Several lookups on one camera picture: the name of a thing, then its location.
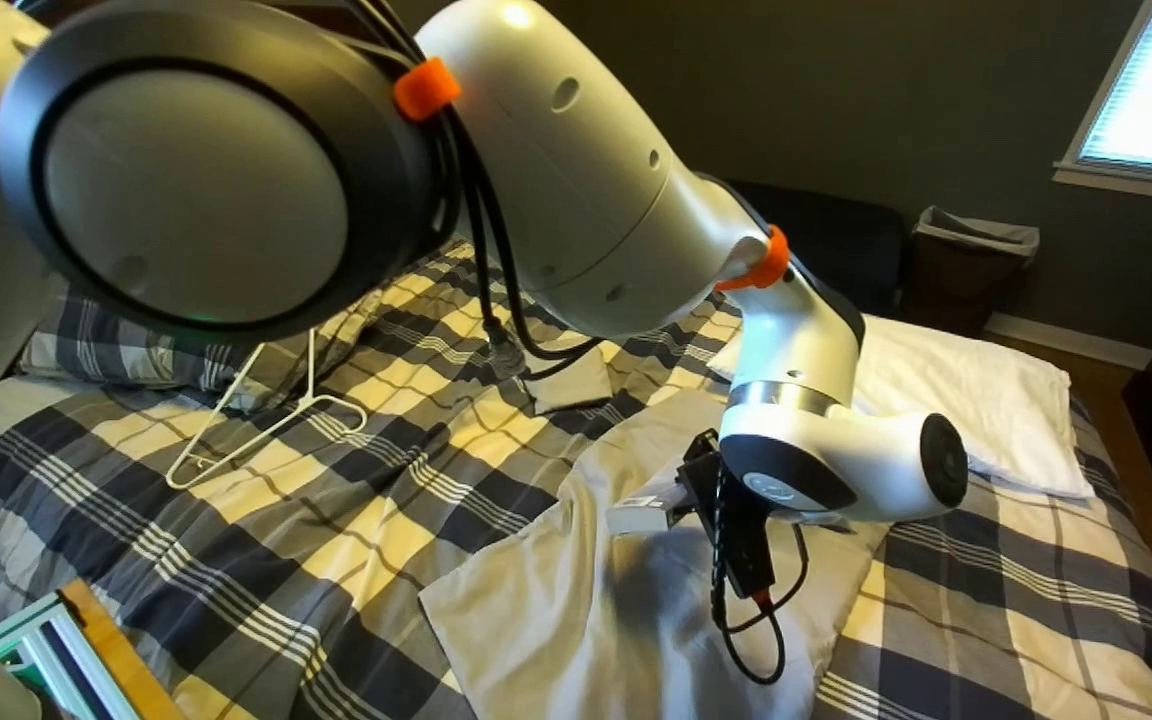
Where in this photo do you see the plaid duvet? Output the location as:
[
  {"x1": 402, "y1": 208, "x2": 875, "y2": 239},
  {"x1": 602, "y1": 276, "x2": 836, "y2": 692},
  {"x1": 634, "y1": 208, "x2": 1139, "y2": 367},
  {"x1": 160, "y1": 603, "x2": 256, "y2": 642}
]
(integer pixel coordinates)
[{"x1": 0, "y1": 234, "x2": 1152, "y2": 720}]

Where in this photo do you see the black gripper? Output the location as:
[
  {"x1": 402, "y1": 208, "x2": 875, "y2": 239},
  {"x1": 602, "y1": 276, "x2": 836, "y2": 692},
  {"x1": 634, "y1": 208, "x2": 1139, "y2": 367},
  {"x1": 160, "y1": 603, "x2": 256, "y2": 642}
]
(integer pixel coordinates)
[{"x1": 678, "y1": 419, "x2": 783, "y2": 579}]

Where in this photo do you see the white pillow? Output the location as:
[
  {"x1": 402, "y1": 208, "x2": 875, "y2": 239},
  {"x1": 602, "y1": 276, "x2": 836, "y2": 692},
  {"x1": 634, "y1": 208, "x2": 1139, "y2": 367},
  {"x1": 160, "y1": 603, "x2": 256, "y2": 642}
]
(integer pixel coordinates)
[{"x1": 699, "y1": 310, "x2": 1097, "y2": 511}]

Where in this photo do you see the wooden board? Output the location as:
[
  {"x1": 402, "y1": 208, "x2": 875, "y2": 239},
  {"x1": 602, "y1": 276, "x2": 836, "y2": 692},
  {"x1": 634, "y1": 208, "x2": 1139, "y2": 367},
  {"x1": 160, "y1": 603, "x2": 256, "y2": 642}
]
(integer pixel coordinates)
[{"x1": 58, "y1": 577, "x2": 193, "y2": 720}]

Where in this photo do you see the orange cable clip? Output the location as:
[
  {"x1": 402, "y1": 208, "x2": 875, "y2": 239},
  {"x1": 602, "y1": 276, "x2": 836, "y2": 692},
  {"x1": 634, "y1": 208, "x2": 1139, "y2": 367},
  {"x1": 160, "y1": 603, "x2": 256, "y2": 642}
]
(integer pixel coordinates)
[
  {"x1": 389, "y1": 54, "x2": 464, "y2": 129},
  {"x1": 715, "y1": 218, "x2": 794, "y2": 297}
]

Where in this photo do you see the white plastic clothes hanger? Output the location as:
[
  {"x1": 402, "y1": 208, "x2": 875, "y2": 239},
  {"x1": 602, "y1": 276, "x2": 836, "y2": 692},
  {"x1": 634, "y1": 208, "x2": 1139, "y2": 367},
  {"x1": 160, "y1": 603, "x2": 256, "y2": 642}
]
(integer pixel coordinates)
[{"x1": 160, "y1": 328, "x2": 370, "y2": 493}]

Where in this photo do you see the white bed sheet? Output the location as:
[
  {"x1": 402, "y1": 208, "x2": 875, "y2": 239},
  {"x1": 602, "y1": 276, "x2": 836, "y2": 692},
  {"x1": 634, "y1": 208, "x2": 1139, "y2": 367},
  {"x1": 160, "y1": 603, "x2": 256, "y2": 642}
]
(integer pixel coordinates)
[{"x1": 0, "y1": 370, "x2": 73, "y2": 462}]

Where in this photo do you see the plaid pillow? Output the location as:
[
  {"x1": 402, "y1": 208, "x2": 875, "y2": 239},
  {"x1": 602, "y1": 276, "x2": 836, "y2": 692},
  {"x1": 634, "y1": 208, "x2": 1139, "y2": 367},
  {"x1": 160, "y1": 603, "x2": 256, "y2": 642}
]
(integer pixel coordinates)
[{"x1": 11, "y1": 282, "x2": 263, "y2": 408}]

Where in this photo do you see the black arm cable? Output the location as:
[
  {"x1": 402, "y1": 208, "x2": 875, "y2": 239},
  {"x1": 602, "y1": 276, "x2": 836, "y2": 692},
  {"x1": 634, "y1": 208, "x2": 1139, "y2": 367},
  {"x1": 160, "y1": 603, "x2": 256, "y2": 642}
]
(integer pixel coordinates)
[{"x1": 346, "y1": 0, "x2": 609, "y2": 384}]

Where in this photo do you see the dark laundry basket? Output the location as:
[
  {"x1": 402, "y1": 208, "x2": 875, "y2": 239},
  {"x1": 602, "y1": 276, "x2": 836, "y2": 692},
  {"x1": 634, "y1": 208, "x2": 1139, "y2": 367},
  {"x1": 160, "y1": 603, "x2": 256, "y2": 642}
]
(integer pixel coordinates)
[{"x1": 900, "y1": 199, "x2": 1044, "y2": 336}]

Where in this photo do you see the teal frame object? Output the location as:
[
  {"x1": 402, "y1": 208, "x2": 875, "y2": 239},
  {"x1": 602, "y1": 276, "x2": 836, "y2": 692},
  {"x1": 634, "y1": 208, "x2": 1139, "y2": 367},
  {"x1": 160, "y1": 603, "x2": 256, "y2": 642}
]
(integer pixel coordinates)
[{"x1": 0, "y1": 590, "x2": 140, "y2": 720}]

